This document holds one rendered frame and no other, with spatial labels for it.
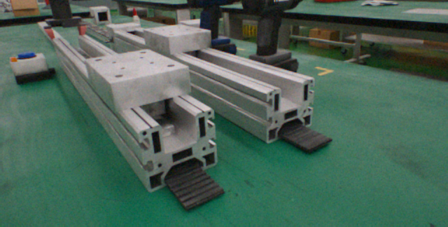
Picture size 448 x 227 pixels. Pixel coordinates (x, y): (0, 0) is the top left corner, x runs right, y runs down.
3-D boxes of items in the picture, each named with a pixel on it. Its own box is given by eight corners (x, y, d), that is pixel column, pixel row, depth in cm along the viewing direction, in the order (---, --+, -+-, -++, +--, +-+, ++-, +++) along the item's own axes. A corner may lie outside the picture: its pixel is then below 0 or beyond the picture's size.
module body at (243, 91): (117, 54, 109) (113, 31, 106) (145, 50, 114) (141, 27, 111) (266, 143, 47) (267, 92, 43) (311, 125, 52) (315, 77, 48)
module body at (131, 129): (59, 64, 100) (52, 38, 96) (91, 59, 105) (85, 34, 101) (148, 193, 37) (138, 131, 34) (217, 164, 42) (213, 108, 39)
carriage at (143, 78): (92, 97, 53) (83, 59, 50) (152, 83, 58) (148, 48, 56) (119, 131, 40) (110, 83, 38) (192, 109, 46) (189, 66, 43)
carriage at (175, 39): (146, 54, 82) (142, 29, 79) (183, 48, 87) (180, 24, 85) (171, 66, 69) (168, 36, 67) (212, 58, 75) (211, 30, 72)
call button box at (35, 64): (16, 78, 87) (9, 56, 85) (54, 71, 92) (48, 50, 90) (17, 85, 81) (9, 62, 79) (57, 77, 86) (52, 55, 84)
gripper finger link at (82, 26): (92, 47, 105) (85, 19, 101) (68, 50, 101) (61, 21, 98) (87, 44, 110) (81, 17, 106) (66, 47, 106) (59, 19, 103)
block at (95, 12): (89, 24, 195) (86, 8, 192) (108, 22, 201) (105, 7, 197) (92, 26, 187) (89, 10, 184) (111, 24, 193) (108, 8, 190)
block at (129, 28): (104, 52, 115) (99, 26, 111) (136, 47, 121) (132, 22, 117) (110, 56, 108) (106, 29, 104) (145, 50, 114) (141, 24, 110)
